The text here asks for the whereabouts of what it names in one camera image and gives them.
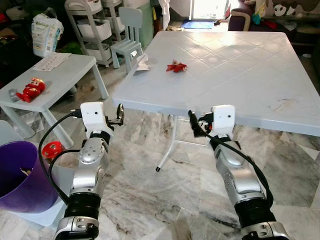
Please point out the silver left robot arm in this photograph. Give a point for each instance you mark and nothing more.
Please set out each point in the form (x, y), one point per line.
(89, 170)

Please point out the small pale blue plastic table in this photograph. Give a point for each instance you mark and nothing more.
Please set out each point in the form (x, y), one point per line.
(65, 75)

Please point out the red toy figure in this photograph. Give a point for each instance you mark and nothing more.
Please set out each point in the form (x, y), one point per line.
(32, 89)

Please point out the purple plastic rubbish bin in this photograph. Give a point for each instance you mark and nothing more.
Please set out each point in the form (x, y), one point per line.
(35, 192)

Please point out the large pale blue plastic table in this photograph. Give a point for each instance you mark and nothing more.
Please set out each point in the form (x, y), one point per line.
(225, 65)

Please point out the white crumpled paper scrap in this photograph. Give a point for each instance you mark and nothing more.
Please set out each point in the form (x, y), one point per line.
(142, 65)

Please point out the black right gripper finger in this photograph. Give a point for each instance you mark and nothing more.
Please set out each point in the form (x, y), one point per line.
(195, 123)

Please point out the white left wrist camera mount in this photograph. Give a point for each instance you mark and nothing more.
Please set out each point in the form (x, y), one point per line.
(93, 116)

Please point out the blue door mat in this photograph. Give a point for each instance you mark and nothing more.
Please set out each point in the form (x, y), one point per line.
(197, 24)

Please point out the white printed paper sheet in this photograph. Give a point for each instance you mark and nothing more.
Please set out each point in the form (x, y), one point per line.
(51, 61)

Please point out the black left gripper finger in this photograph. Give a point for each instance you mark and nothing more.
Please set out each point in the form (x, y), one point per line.
(120, 114)

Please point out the dark armchair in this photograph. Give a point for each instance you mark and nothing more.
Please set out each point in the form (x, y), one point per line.
(239, 22)

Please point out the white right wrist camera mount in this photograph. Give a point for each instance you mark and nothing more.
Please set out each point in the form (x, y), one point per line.
(223, 120)

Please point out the white tiered storage trolley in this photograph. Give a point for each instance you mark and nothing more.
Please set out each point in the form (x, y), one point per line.
(95, 30)

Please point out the small grey object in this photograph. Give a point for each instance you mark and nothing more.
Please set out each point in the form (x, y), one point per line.
(13, 97)

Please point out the pale green child chair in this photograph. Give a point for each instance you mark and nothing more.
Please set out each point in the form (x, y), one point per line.
(131, 22)

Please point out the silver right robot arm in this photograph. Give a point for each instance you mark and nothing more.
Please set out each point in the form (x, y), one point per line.
(240, 180)

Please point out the grey crumpled paper trash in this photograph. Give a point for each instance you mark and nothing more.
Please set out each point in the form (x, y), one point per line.
(25, 172)

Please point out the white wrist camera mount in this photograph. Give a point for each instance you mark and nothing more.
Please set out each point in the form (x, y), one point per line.
(223, 120)
(93, 116)

